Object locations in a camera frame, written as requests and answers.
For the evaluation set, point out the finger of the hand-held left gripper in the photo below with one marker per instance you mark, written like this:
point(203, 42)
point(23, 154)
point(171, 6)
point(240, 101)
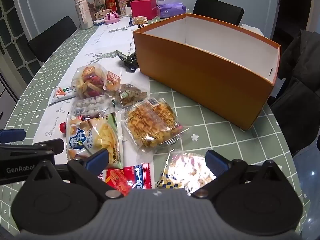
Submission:
point(48, 146)
point(10, 135)

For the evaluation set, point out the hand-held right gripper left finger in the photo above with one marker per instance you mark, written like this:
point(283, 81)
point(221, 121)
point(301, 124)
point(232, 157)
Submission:
point(97, 158)

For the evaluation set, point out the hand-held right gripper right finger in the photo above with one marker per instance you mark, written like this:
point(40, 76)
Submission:
point(217, 161)

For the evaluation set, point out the green white potato chips packet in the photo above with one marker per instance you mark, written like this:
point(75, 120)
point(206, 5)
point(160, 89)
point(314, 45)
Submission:
point(100, 135)

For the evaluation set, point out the dark red snack packet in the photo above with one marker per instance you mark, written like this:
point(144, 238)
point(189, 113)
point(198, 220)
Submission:
point(63, 127)

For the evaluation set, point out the checkered shiny snack packet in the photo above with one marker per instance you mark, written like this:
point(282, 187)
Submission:
point(182, 172)

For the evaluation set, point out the carrot print stick packet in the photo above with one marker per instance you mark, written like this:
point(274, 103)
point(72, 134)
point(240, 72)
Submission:
point(60, 95)

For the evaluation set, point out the clear white balls packet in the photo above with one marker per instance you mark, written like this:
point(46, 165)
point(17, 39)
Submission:
point(91, 104)

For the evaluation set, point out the clear waffle packet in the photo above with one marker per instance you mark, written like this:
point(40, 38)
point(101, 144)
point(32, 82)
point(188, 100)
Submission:
point(152, 125)

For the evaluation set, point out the clear nut packet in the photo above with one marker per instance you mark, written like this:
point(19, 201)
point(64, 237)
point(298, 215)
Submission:
point(130, 93)

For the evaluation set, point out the colourful chips packet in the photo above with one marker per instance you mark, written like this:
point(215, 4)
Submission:
point(87, 82)

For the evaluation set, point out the small orange snack packet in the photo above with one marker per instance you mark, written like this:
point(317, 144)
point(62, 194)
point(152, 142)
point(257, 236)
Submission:
point(112, 81)

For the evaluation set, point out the orange cardboard box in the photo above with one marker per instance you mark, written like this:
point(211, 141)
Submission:
point(200, 80)

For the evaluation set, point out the white drawer cabinet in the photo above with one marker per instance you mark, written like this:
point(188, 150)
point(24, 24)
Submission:
point(6, 100)

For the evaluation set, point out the dark green snack packet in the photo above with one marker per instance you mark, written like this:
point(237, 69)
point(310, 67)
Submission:
point(130, 60)

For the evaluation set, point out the black chair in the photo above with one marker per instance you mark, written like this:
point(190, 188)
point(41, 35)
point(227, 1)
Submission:
point(217, 8)
point(52, 40)

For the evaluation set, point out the glass panel door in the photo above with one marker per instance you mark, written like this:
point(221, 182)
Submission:
point(12, 30)

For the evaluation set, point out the dark jacket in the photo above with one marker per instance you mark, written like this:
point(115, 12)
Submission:
point(300, 92)

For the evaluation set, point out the white table runner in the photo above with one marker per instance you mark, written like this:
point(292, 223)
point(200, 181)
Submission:
point(105, 42)

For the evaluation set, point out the small blue white box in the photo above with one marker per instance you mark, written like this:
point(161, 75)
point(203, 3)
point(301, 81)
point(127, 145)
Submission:
point(98, 22)

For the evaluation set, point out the white pink water bottle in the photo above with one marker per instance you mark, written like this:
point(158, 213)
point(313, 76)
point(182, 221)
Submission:
point(83, 15)

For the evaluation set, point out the black clip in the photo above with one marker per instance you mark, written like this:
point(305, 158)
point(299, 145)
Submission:
point(140, 26)

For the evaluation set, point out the pink round container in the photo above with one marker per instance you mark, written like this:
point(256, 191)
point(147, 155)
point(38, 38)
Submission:
point(112, 18)

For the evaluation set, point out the beige slotted box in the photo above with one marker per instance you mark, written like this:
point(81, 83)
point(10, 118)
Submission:
point(102, 15)

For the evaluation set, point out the clear golden snack packet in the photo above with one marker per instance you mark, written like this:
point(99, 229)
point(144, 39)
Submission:
point(139, 20)

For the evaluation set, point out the clear plastic bottle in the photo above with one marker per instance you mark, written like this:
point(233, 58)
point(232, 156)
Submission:
point(100, 2)

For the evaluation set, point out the brown liquor bottle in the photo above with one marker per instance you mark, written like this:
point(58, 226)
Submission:
point(112, 3)

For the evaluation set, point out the pink box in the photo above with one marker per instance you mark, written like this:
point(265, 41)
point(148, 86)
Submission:
point(143, 8)

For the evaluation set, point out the purple tissue pack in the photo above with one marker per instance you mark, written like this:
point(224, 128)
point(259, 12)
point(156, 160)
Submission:
point(171, 9)

